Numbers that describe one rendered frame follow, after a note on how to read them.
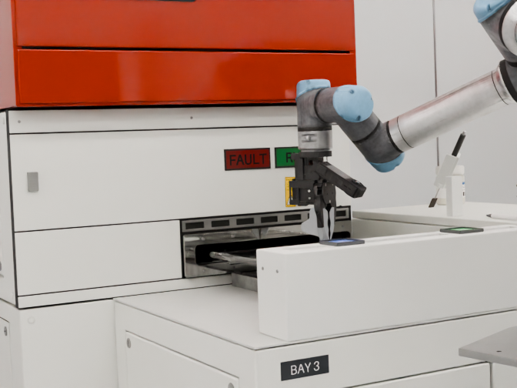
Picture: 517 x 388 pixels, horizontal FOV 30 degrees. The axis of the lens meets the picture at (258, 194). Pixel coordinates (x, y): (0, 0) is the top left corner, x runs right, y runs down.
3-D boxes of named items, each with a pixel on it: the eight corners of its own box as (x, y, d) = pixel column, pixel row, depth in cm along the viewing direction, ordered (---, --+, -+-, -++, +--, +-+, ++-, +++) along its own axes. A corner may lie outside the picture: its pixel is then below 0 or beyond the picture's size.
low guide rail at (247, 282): (231, 285, 215) (231, 272, 215) (239, 285, 216) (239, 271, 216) (361, 317, 171) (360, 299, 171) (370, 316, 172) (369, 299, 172)
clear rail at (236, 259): (208, 257, 211) (208, 251, 211) (214, 257, 212) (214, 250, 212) (295, 275, 178) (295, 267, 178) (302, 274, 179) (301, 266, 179)
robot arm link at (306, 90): (311, 78, 203) (287, 81, 210) (314, 130, 204) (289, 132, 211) (340, 78, 208) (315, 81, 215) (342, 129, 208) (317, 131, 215)
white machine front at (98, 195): (15, 307, 197) (5, 110, 194) (348, 269, 236) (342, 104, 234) (19, 309, 194) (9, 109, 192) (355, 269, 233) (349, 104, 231)
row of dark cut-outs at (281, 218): (181, 232, 212) (181, 220, 211) (347, 218, 233) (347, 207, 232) (182, 232, 211) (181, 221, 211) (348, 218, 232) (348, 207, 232)
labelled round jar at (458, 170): (430, 204, 241) (429, 166, 241) (452, 202, 245) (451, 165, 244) (448, 205, 235) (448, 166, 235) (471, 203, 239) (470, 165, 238)
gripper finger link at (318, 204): (321, 226, 211) (320, 186, 210) (329, 226, 210) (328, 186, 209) (313, 228, 207) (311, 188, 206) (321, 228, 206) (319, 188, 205)
